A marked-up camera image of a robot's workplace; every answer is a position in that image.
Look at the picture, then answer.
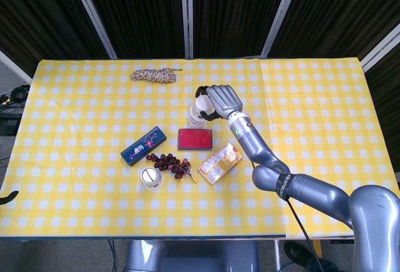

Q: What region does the bunch of red grapes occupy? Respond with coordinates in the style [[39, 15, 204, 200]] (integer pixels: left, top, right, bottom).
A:
[[146, 153, 197, 184]]

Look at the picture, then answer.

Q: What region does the white screen frame post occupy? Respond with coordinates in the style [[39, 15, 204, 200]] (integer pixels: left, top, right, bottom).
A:
[[260, 0, 301, 58], [0, 49, 32, 84], [180, 0, 194, 59], [67, 0, 118, 59], [359, 28, 400, 73]]

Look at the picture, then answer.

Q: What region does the black velcro arm strap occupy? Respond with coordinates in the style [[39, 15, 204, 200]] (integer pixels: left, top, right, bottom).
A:
[[276, 173, 295, 199]]

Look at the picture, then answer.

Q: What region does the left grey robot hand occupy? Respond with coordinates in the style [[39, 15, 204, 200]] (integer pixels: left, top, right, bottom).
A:
[[0, 190, 19, 206]]

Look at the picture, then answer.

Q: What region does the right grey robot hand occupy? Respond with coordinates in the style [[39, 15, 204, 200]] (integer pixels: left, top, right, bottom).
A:
[[195, 84, 244, 121]]

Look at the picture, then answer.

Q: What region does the coiled braided rope bundle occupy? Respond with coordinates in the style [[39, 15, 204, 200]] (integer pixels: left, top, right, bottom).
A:
[[129, 67, 183, 84]]

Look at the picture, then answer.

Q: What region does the yellow white checked tablecloth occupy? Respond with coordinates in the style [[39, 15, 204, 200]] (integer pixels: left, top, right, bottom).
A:
[[0, 58, 400, 239]]

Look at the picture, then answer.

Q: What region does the dark blue floral box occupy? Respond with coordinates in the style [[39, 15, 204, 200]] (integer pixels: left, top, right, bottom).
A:
[[120, 126, 167, 167]]

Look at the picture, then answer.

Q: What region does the red ink stamp pad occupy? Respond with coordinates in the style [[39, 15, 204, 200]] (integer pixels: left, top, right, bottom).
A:
[[177, 128, 215, 152]]

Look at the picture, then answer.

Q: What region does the dark pleated screen panel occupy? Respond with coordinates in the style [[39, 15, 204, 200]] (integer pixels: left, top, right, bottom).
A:
[[77, 0, 188, 59], [364, 53, 400, 173], [192, 0, 293, 59], [268, 0, 400, 63], [0, 0, 110, 73]]

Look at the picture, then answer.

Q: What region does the yellow printed carton box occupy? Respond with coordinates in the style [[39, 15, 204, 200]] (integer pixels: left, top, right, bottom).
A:
[[197, 142, 244, 186]]

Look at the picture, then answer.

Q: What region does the white table leg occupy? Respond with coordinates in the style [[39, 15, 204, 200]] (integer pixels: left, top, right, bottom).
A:
[[272, 239, 281, 272]]

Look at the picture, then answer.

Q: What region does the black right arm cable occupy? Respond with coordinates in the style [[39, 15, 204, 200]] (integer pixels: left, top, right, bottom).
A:
[[249, 159, 324, 272]]

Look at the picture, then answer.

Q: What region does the black floor cable bundle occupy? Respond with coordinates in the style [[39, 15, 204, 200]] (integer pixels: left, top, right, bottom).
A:
[[0, 84, 31, 108]]

